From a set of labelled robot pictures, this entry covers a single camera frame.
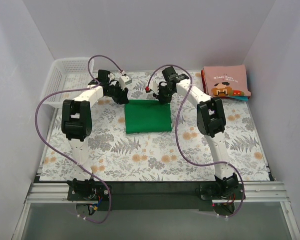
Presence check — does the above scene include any green t shirt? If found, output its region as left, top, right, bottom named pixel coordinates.
left=124, top=99, right=172, bottom=134

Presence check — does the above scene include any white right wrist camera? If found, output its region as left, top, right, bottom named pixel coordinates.
left=145, top=81, right=159, bottom=95

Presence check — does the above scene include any pink folded t shirt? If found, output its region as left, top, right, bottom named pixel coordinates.
left=203, top=64, right=251, bottom=98

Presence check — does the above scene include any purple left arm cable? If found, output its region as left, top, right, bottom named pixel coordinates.
left=33, top=54, right=128, bottom=225

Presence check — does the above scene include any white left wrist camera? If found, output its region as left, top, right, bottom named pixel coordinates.
left=118, top=74, right=132, bottom=90

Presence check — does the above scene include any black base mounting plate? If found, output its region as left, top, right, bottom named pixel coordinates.
left=66, top=179, right=245, bottom=212

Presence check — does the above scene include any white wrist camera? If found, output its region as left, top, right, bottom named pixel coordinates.
left=118, top=74, right=132, bottom=90
left=145, top=81, right=159, bottom=95

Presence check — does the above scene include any blue folded t shirt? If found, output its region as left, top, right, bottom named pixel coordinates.
left=230, top=96, right=249, bottom=102

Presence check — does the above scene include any white plastic basket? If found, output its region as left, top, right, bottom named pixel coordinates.
left=40, top=57, right=94, bottom=109

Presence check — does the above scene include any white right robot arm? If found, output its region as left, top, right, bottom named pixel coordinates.
left=147, top=64, right=239, bottom=199

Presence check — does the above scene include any aluminium rail frame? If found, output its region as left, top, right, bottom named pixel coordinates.
left=27, top=110, right=300, bottom=240

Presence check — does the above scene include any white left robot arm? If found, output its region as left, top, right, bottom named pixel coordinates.
left=61, top=69, right=132, bottom=200

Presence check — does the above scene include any floral table mat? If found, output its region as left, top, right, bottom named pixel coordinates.
left=39, top=71, right=273, bottom=182

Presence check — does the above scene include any red folded t shirt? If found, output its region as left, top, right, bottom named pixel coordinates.
left=201, top=70, right=208, bottom=94

